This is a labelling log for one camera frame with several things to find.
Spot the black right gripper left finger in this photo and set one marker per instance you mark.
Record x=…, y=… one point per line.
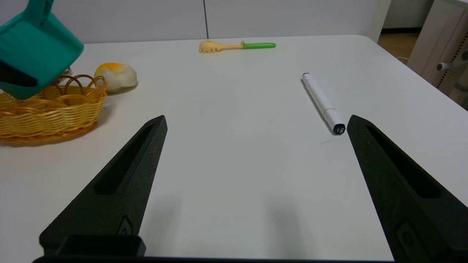
x=120, y=182

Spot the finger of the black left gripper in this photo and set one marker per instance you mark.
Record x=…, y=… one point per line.
x=14, y=78

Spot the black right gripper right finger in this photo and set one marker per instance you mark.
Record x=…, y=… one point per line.
x=398, y=190

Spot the teal measuring cup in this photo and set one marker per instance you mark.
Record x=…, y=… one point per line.
x=36, y=47

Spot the yellow wicker basket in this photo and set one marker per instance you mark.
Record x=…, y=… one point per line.
x=47, y=117

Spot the orange white bun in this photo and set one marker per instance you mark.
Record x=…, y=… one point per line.
x=117, y=77

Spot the white marker pen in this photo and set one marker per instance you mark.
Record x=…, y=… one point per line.
x=321, y=99

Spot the white side desk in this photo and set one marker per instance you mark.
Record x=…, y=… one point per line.
x=431, y=36

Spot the yellow green pasta spoon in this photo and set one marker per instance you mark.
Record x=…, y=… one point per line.
x=219, y=46

